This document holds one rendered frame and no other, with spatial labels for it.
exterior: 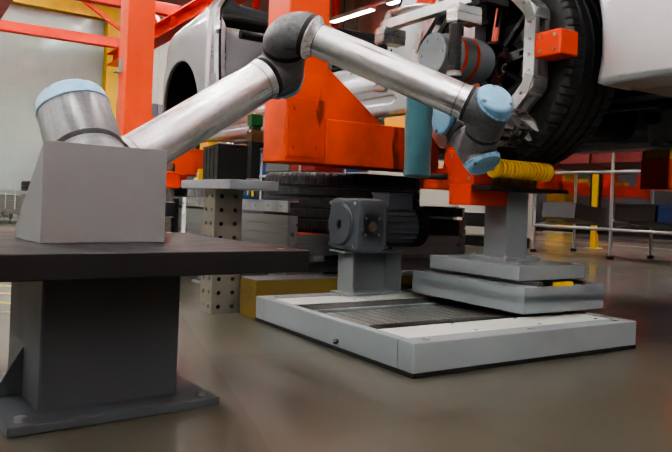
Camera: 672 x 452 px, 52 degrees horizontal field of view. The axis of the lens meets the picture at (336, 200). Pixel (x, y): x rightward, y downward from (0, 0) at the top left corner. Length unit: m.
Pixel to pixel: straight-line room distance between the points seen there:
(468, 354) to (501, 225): 0.68
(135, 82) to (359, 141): 1.99
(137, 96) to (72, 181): 2.88
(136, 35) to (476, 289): 2.71
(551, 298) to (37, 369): 1.42
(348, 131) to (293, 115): 0.23
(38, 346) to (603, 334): 1.46
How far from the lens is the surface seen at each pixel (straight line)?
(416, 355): 1.60
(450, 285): 2.26
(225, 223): 2.36
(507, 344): 1.80
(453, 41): 1.96
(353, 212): 2.23
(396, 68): 1.71
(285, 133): 2.32
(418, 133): 2.19
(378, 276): 2.48
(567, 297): 2.19
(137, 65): 4.19
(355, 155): 2.46
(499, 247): 2.28
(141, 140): 1.66
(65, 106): 1.48
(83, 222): 1.31
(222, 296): 2.38
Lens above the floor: 0.39
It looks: level
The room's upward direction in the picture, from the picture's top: 2 degrees clockwise
